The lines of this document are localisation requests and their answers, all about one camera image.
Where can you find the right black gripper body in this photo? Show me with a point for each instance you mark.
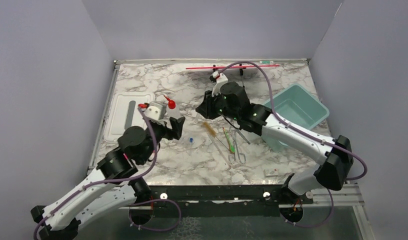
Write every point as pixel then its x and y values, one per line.
pixel 230 113

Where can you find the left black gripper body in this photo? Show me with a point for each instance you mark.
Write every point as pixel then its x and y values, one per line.
pixel 161 132

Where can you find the blue-capped test tube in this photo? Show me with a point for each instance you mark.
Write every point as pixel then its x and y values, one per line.
pixel 190 145

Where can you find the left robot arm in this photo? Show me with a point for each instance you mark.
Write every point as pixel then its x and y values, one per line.
pixel 116 181

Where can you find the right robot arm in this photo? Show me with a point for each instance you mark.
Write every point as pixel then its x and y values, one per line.
pixel 332 155

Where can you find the brown bottle brush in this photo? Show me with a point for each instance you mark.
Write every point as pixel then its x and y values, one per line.
pixel 209 129

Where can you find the red-capped wash bottle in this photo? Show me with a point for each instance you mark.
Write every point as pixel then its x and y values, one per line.
pixel 172 108

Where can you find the glass stirring rod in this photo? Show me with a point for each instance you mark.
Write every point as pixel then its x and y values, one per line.
pixel 218 149

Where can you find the white plastic lid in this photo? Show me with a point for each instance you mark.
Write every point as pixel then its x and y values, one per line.
pixel 124 114

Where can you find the red rod on stand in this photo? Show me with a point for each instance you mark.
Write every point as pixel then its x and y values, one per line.
pixel 232 67

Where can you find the small green-white tube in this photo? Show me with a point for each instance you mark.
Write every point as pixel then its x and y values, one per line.
pixel 266 62

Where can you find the metal scissors forceps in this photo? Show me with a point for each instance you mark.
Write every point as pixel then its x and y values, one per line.
pixel 238 156

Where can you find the teal plastic bin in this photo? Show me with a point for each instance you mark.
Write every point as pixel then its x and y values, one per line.
pixel 301 107

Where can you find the small white label box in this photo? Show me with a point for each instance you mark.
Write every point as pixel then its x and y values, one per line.
pixel 269 173

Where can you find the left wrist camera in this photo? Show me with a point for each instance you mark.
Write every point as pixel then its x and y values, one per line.
pixel 155 112

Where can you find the black wire stand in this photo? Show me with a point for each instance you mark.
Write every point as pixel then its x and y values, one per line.
pixel 239 74

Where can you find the green handled tool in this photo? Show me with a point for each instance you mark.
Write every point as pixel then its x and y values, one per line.
pixel 229 142

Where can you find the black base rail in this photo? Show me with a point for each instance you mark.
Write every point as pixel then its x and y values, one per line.
pixel 206 201

